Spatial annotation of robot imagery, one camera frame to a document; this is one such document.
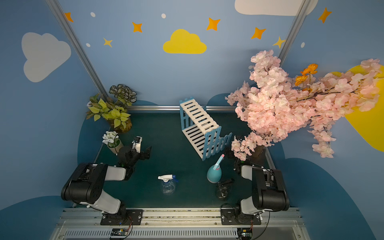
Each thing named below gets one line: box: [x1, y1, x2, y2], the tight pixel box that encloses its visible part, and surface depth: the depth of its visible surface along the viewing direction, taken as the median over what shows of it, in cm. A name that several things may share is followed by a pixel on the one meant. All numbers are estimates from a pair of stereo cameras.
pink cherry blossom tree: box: [225, 50, 381, 160], surface depth 59 cm
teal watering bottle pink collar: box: [206, 154, 225, 184], surface depth 83 cm
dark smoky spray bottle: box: [216, 179, 235, 200], surface depth 75 cm
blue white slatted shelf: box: [179, 97, 233, 162], surface depth 91 cm
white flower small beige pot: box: [102, 131, 124, 156], surface depth 92 cm
